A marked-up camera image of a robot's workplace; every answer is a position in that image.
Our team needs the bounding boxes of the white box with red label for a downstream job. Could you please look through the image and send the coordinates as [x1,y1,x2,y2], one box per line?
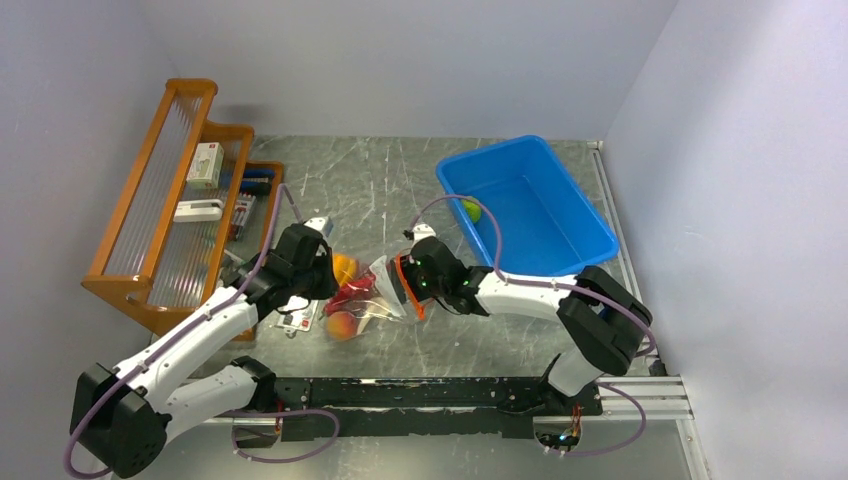
[186,142,224,189]

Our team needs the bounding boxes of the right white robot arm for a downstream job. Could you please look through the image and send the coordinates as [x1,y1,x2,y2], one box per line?
[379,235,655,414]

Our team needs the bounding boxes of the yellow fake bell pepper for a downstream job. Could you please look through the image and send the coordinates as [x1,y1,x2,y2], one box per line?
[332,253,360,288]

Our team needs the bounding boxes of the white blister pack card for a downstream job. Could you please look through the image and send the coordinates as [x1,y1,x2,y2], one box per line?
[275,296,319,339]

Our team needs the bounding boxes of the white flat device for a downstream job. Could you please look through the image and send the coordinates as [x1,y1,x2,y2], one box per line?
[173,199,224,223]

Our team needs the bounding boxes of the blue marker pens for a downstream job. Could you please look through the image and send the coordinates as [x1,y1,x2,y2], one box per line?
[238,168,276,197]

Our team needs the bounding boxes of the green fake fruit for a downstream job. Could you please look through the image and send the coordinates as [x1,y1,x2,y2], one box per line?
[461,199,483,224]

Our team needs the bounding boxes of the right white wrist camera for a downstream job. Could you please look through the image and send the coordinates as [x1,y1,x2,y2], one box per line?
[403,223,436,244]

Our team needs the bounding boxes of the blue plastic bin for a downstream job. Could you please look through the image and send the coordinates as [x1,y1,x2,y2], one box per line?
[435,135,619,276]

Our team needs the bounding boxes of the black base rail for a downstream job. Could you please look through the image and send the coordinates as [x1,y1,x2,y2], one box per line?
[249,377,602,441]

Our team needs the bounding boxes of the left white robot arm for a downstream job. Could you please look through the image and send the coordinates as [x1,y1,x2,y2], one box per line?
[64,217,338,479]

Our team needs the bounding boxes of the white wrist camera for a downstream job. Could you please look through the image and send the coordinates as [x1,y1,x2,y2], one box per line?
[403,223,436,244]
[304,216,334,239]

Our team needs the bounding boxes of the fake peach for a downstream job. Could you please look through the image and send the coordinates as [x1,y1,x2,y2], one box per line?
[325,311,359,342]

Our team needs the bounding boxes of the red fake chili pepper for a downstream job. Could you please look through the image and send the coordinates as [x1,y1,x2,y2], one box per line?
[323,275,375,315]

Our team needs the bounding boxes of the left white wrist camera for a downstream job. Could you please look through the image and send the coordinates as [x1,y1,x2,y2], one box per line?
[304,216,334,239]

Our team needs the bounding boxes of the clear zip top bag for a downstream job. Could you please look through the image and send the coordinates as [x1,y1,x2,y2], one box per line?
[322,251,426,338]

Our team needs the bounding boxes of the orange wooden rack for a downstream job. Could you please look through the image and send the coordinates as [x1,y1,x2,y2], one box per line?
[82,78,284,336]

